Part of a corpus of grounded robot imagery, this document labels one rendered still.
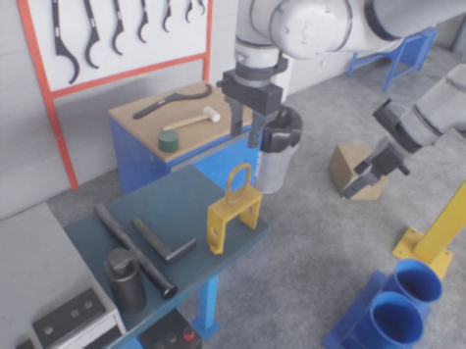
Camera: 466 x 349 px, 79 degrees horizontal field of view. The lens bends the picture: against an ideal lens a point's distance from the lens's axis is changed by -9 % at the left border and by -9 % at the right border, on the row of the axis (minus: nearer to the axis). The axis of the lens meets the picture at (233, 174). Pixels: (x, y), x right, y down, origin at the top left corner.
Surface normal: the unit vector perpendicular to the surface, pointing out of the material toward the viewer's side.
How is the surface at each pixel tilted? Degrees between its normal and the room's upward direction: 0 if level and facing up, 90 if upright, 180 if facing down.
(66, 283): 0
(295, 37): 87
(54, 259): 0
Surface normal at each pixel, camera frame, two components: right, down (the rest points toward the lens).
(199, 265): 0.09, -0.76
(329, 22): 0.27, 0.58
